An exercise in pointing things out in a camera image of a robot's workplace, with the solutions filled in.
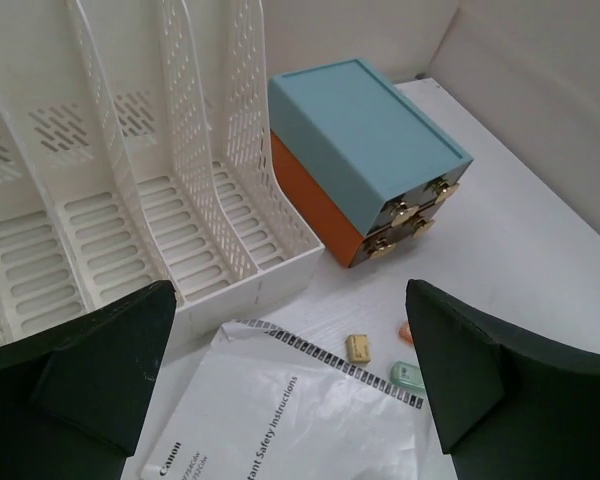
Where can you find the white plastic file organizer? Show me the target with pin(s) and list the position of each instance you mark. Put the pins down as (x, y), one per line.
(135, 146)

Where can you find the orange correction tape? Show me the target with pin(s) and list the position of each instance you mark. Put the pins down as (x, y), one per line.
(405, 333)

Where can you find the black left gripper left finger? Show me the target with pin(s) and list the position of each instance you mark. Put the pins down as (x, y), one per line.
(74, 398)

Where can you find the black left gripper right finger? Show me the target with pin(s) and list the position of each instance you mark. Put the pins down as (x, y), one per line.
(506, 403)

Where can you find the beige eraser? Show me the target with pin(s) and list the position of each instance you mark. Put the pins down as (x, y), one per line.
(358, 349)

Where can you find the blue top drawer box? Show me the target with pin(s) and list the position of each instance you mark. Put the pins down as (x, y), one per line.
(365, 144)

